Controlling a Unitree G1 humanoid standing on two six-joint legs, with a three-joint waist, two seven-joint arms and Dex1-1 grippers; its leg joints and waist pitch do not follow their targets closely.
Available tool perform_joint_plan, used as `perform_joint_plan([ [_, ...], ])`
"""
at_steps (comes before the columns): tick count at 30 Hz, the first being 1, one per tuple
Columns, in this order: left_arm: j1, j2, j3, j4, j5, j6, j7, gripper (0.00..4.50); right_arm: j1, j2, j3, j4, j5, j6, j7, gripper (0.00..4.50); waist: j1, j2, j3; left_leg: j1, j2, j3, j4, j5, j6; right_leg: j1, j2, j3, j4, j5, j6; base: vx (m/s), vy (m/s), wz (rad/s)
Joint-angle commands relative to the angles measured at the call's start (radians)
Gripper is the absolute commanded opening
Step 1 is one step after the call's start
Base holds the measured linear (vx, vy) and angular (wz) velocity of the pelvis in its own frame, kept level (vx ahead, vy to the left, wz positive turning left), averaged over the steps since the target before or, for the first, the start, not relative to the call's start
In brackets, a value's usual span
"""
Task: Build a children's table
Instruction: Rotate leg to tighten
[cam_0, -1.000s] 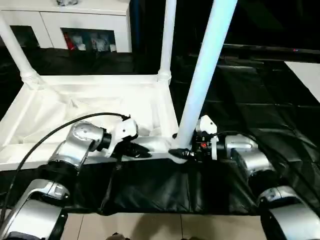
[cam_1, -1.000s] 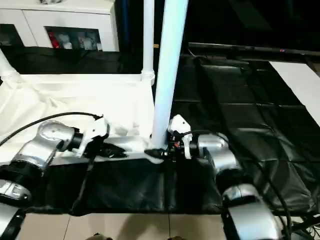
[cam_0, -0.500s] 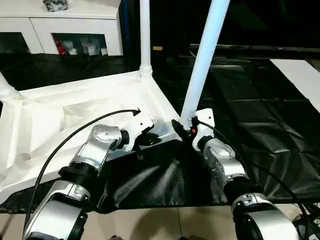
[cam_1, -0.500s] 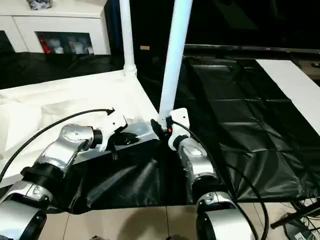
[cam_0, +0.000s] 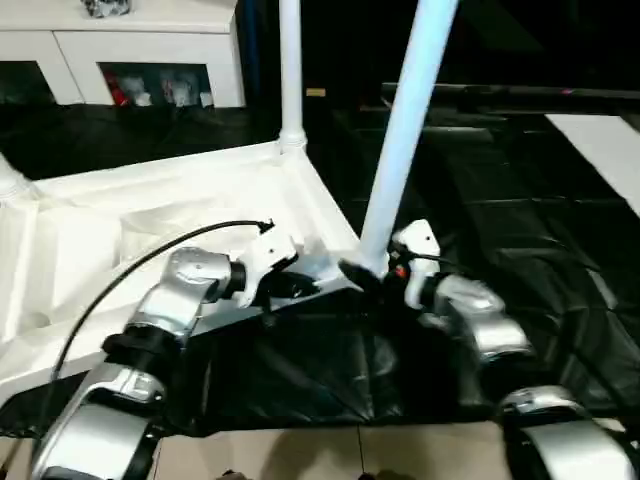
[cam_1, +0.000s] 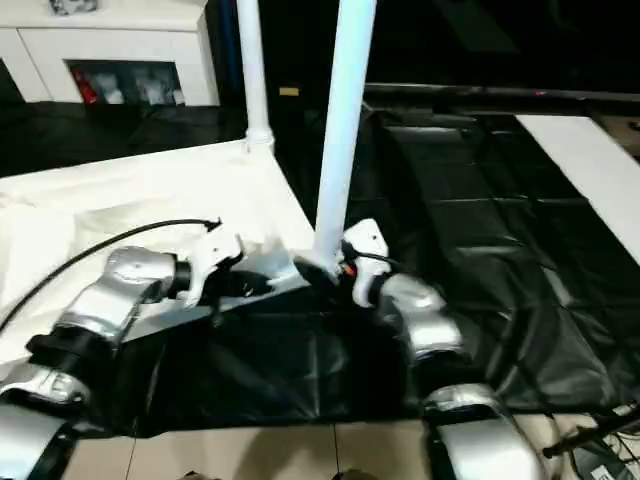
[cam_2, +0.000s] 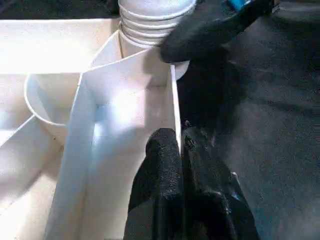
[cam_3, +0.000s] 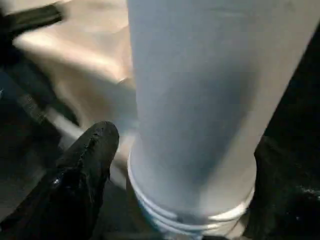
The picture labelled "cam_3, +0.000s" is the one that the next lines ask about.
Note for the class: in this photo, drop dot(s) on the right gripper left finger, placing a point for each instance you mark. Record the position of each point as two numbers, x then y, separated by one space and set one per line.
70 190

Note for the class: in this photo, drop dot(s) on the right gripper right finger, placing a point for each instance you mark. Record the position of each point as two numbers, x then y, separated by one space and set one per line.
287 195

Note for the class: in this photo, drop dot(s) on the white plastic table leg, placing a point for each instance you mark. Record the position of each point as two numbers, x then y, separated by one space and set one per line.
205 100

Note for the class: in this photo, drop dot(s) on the white plastic table top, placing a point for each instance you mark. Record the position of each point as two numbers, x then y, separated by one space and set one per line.
85 55

